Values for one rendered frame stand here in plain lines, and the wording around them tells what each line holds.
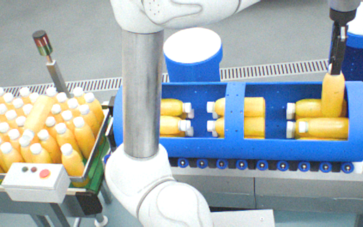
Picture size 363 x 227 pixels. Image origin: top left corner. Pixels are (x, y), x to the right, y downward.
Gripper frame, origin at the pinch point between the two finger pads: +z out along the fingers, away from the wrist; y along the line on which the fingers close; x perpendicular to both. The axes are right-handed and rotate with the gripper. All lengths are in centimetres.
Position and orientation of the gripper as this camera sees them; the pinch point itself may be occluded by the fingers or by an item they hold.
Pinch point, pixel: (335, 61)
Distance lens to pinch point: 151.2
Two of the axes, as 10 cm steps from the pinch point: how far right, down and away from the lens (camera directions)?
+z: 1.3, 7.1, 6.9
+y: 1.5, -7.0, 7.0
